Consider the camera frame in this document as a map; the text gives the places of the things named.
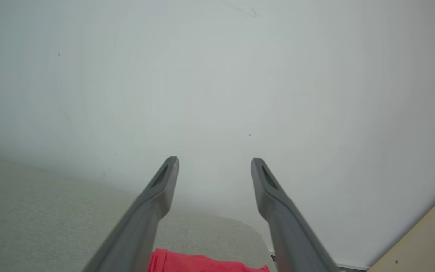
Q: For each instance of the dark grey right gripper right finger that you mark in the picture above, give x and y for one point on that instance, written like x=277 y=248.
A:
x=293 y=238

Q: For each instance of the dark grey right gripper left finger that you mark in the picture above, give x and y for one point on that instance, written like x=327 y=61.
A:
x=138 y=234

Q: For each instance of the red Bulls 23 jersey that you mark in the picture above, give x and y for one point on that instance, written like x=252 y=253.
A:
x=202 y=264

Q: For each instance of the beige wooden board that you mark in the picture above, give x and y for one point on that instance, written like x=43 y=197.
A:
x=429 y=241

